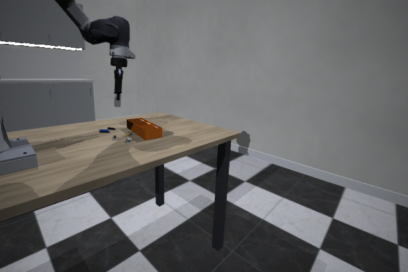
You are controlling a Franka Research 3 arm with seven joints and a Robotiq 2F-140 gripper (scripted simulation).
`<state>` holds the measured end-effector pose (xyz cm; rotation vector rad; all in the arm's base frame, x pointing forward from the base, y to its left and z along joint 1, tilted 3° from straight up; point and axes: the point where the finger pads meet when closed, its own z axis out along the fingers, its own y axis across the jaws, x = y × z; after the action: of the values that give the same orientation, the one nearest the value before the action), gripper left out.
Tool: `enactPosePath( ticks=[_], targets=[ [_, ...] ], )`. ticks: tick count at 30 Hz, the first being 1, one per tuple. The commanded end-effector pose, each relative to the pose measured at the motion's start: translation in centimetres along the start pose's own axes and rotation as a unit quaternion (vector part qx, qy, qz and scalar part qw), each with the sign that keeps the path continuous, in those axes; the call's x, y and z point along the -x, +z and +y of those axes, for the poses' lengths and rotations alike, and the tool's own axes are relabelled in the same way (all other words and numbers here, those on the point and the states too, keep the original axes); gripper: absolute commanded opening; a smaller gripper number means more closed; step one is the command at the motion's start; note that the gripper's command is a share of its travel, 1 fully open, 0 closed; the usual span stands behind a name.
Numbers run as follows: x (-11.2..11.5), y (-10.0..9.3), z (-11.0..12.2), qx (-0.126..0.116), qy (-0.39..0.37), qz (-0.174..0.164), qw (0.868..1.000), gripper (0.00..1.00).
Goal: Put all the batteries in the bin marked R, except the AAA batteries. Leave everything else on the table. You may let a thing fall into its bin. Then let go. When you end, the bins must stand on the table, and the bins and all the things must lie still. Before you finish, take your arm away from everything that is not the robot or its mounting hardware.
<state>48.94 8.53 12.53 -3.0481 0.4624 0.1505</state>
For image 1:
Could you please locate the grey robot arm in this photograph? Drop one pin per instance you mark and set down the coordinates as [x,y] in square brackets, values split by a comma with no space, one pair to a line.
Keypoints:
[113,30]

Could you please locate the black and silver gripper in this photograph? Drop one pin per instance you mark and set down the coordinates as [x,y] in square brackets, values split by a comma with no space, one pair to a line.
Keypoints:
[119,63]

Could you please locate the orange three-compartment bin rack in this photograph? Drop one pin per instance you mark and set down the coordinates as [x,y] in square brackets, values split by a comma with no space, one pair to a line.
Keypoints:
[144,128]

